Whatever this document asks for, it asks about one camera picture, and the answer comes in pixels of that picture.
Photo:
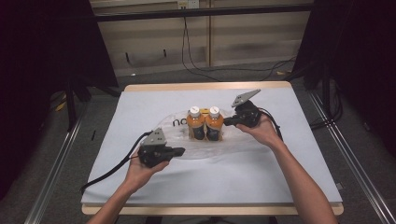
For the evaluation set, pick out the black curtain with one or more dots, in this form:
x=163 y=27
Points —
x=37 y=62
x=367 y=62

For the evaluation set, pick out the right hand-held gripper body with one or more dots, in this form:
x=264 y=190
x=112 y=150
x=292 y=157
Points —
x=249 y=113

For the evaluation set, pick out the clear printed plastic bag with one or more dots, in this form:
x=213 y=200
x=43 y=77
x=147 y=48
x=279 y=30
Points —
x=199 y=149

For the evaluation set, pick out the orange bottle with white cap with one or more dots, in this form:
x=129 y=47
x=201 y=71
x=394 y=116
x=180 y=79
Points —
x=214 y=123
x=195 y=123

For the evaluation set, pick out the metal floor rail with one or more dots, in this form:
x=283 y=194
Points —
x=51 y=183
x=382 y=205

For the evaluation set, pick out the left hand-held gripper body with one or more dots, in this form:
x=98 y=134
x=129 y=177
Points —
x=154 y=152

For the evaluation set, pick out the black horizontal bar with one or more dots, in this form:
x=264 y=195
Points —
x=202 y=12

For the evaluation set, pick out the wooden table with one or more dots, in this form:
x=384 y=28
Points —
x=205 y=85

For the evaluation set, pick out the black stand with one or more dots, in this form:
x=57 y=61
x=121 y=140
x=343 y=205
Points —
x=71 y=109
x=326 y=93

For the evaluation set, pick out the small black floor item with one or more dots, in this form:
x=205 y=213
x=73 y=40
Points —
x=93 y=135

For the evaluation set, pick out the pale grey table cloth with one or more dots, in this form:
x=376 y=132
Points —
x=140 y=105

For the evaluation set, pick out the person's right hand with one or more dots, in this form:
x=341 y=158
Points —
x=264 y=130

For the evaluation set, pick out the white wall outlet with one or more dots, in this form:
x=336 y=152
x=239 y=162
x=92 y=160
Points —
x=188 y=3

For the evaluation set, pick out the person's left hand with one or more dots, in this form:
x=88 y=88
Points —
x=140 y=175

